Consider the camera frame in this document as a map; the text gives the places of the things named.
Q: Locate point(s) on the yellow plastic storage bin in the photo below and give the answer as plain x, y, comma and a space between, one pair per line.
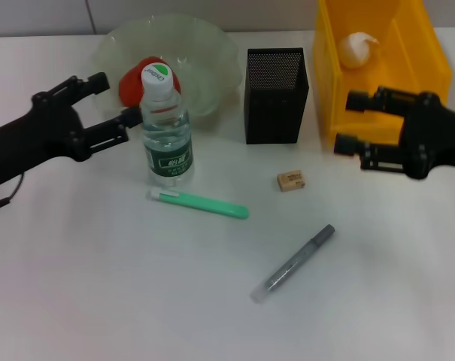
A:
381, 75

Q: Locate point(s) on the grey marker pen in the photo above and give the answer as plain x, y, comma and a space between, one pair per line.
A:
295, 263

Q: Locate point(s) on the pale green glass fruit bowl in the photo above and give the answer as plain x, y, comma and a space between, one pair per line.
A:
204, 56

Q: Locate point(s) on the clear green-label plastic bottle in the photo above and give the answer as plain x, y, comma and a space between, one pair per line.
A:
167, 143

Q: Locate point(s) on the white paper ball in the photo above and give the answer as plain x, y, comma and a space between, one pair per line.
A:
357, 50

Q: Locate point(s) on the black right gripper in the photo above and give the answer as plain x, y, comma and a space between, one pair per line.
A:
434, 139

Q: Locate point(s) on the tan eraser block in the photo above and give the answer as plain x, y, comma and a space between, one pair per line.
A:
291, 180

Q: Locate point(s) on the red-orange orange fruit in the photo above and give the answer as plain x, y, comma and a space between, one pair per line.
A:
131, 84

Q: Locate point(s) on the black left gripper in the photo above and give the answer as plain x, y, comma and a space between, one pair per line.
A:
35, 135

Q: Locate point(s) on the black mesh pen holder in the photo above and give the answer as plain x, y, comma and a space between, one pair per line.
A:
272, 113

